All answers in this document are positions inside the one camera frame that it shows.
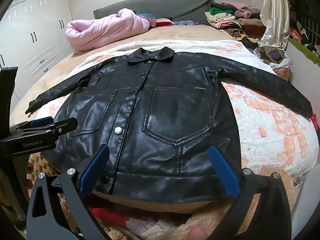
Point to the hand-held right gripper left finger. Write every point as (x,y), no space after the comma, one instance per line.
(96,165)

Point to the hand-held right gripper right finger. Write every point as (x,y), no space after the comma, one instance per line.
(222,170)

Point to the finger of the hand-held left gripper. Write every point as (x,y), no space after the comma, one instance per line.
(41,122)
(67,125)

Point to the black leather jacket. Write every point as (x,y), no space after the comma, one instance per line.
(162,130)

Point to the bag of mixed clothes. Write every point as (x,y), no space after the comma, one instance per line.
(272,55)

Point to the pile of folded clothes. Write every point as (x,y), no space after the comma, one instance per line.
(232,20)

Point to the heap of colourful clothes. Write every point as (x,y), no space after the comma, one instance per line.
(307,40)

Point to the person's right hand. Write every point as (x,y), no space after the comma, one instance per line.
(198,233)

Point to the white blanket with pink print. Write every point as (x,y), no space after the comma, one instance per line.
(262,130)

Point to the floral blanket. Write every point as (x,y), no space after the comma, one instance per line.
(140,223)

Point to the white wardrobe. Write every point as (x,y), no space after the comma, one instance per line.
(37,30)

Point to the pink quilt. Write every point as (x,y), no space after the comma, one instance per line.
(105,30)

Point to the blue knitted cloth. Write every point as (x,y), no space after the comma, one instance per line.
(147,18)

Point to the red cloth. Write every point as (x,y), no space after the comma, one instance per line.
(163,23)

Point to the bed with tan plush sheet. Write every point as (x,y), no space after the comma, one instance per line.
(187,33)

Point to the blue patterned cloth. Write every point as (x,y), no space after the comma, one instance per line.
(186,22)

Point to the grey padded headboard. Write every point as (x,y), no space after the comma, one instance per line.
(170,6)

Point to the cream satin curtain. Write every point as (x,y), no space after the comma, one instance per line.
(275,17)

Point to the black grid rack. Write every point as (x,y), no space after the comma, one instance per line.
(306,22)

